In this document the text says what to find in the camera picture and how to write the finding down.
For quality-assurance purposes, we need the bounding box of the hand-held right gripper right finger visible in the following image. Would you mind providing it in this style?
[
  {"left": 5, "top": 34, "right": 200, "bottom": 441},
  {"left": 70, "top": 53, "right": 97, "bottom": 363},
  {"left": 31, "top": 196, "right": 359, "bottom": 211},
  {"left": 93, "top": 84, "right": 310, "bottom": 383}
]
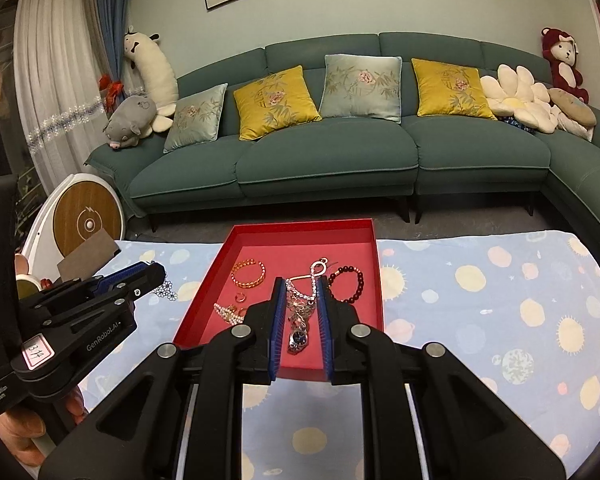
[{"left": 317, "top": 276, "right": 567, "bottom": 480}]

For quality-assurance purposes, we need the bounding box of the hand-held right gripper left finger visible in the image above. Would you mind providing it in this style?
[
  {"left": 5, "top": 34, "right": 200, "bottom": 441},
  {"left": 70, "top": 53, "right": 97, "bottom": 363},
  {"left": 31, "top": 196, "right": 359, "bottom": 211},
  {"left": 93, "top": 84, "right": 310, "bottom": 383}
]
[{"left": 37, "top": 277, "right": 287, "bottom": 480}]

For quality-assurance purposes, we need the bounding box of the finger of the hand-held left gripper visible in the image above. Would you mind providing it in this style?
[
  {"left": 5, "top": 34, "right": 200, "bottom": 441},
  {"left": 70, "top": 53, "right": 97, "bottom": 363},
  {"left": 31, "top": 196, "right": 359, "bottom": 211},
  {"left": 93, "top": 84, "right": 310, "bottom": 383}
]
[
  {"left": 17, "top": 261, "right": 154, "bottom": 317},
  {"left": 39, "top": 265, "right": 167, "bottom": 330}
]

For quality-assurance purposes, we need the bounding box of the silver flower earring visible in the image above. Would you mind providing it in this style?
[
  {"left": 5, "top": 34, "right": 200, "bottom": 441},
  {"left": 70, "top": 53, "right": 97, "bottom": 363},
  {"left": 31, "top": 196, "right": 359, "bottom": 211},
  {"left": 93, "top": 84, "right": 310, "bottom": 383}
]
[{"left": 152, "top": 280, "right": 179, "bottom": 302}]

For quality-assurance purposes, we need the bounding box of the silver wristwatch with blue dial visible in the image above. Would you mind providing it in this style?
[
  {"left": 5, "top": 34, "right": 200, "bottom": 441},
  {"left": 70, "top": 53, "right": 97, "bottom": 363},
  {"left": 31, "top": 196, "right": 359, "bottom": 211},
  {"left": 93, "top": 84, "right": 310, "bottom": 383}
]
[{"left": 285, "top": 276, "right": 317, "bottom": 357}]

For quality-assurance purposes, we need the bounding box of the pearl bracelet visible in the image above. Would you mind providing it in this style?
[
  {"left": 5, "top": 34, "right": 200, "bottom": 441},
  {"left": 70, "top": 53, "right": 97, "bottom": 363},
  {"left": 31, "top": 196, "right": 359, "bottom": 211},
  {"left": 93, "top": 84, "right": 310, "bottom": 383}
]
[{"left": 214, "top": 302, "right": 248, "bottom": 327}]

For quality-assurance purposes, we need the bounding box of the flower dangle earring with loop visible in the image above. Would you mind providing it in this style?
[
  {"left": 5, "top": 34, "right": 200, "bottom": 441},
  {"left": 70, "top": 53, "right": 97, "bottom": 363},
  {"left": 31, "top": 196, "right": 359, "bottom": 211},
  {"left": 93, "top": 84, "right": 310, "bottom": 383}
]
[{"left": 292, "top": 258, "right": 333, "bottom": 326}]

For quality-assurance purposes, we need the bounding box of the red cardboard box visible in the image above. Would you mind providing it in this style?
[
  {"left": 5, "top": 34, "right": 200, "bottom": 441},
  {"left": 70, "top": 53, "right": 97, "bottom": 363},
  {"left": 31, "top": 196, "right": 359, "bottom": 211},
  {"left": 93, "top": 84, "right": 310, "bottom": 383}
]
[{"left": 172, "top": 217, "right": 386, "bottom": 385}]

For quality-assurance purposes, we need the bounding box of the person's left hand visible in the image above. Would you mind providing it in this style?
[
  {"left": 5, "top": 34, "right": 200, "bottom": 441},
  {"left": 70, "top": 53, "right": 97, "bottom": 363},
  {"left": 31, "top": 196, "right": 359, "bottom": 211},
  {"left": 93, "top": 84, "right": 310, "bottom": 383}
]
[{"left": 0, "top": 391, "right": 87, "bottom": 467}]

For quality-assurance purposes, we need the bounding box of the brown cardboard sheet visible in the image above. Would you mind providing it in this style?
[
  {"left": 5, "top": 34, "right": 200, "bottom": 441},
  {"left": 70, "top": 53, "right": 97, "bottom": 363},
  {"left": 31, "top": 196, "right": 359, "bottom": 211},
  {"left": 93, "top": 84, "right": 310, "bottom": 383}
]
[{"left": 57, "top": 227, "right": 122, "bottom": 284}]

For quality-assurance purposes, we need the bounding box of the white device with wooden disc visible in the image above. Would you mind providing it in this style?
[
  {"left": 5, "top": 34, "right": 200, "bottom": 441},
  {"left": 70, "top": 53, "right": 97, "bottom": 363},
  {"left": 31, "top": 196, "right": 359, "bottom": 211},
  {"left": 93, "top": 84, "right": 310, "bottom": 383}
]
[{"left": 20, "top": 173, "right": 127, "bottom": 277}]

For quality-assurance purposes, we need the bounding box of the round white rimmed object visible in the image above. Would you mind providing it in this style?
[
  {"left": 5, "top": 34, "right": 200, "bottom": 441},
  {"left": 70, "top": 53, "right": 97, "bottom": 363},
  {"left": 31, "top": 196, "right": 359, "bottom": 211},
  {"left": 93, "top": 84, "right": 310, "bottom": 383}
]
[{"left": 14, "top": 254, "right": 44, "bottom": 302}]

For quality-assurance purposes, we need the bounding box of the grey pig plush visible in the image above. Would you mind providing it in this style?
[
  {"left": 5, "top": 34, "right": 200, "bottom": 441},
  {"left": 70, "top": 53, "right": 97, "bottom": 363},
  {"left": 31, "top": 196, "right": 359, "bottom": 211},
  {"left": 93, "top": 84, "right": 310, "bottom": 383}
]
[{"left": 103, "top": 92, "right": 158, "bottom": 151}]

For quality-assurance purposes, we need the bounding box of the blue dotted tablecloth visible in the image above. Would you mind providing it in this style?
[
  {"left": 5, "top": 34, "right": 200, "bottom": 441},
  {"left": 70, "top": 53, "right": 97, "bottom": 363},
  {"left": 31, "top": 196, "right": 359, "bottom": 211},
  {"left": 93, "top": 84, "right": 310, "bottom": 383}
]
[{"left": 75, "top": 230, "right": 600, "bottom": 480}]

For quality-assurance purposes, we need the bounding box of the grey-green embroidered cushion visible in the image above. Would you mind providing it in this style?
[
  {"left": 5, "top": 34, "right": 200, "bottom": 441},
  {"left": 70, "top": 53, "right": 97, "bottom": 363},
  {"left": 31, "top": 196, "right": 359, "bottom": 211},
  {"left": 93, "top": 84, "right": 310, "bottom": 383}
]
[
  {"left": 163, "top": 83, "right": 229, "bottom": 154},
  {"left": 319, "top": 54, "right": 403, "bottom": 124}
]

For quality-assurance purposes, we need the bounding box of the green sofa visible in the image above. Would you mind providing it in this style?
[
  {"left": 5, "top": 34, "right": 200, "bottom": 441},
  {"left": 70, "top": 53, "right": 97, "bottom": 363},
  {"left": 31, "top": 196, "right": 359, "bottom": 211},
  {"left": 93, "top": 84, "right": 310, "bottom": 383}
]
[{"left": 85, "top": 32, "right": 600, "bottom": 281}]

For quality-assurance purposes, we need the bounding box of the red curtain tie ornament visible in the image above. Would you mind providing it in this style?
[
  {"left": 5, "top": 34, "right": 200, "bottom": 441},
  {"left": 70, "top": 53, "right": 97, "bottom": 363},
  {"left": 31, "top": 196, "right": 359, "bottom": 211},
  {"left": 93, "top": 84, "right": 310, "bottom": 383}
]
[{"left": 99, "top": 74, "right": 126, "bottom": 112}]

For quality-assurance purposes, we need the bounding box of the long white cow plush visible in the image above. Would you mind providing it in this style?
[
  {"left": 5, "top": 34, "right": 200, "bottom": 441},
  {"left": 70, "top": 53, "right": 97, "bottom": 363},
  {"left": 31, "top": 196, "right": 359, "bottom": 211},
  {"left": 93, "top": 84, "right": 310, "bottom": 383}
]
[{"left": 123, "top": 30, "right": 180, "bottom": 132}]

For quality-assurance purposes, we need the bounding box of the white sheer curtain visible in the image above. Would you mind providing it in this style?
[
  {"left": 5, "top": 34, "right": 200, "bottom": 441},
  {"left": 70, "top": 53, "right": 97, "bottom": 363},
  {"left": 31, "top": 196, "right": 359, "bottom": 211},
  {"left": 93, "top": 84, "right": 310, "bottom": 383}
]
[{"left": 11, "top": 0, "right": 117, "bottom": 202}]

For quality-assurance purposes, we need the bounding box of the yellow embroidered cushion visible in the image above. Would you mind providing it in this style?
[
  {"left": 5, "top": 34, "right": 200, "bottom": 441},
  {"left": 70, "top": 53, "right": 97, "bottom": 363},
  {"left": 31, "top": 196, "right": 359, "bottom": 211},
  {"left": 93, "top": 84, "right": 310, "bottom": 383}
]
[
  {"left": 411, "top": 58, "right": 498, "bottom": 121},
  {"left": 233, "top": 65, "right": 323, "bottom": 141}
]

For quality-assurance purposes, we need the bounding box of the blue curtain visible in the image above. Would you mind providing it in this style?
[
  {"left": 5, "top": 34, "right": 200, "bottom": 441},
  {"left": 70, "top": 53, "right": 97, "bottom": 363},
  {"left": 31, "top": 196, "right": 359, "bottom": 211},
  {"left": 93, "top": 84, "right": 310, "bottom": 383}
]
[{"left": 92, "top": 0, "right": 139, "bottom": 111}]

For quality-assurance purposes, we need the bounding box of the dark blue cloth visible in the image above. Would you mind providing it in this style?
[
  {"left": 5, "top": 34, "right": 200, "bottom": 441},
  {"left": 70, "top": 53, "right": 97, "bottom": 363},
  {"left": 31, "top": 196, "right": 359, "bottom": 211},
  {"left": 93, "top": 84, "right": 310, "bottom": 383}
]
[{"left": 497, "top": 115, "right": 537, "bottom": 134}]

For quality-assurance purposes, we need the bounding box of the white flower cushion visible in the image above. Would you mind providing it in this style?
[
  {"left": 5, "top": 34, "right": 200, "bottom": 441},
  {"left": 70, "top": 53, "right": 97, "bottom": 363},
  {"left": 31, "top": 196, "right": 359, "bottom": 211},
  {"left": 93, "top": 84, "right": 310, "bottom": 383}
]
[{"left": 480, "top": 64, "right": 562, "bottom": 135}]

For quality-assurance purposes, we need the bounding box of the brown potato plush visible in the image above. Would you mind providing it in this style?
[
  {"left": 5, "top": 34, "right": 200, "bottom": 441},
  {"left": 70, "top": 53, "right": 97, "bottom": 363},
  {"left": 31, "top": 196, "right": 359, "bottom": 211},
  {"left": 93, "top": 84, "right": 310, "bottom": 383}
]
[{"left": 547, "top": 87, "right": 597, "bottom": 128}]

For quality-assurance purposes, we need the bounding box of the red monkey plush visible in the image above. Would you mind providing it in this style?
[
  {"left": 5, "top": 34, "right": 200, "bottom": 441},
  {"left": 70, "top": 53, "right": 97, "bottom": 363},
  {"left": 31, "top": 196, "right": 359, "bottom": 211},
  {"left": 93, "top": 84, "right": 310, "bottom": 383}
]
[{"left": 540, "top": 27, "right": 590, "bottom": 104}]

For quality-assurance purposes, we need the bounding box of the dark red bead bracelet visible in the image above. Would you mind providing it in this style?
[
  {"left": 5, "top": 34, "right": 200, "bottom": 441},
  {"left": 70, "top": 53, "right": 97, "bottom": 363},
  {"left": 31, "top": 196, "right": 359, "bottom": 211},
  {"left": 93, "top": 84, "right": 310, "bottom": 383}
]
[{"left": 327, "top": 267, "right": 367, "bottom": 304}]

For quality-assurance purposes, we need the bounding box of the gold chain bracelet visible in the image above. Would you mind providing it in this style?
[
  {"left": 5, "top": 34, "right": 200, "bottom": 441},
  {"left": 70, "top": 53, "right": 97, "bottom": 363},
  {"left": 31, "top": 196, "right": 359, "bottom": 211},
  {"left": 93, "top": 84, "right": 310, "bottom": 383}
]
[{"left": 231, "top": 259, "right": 267, "bottom": 289}]

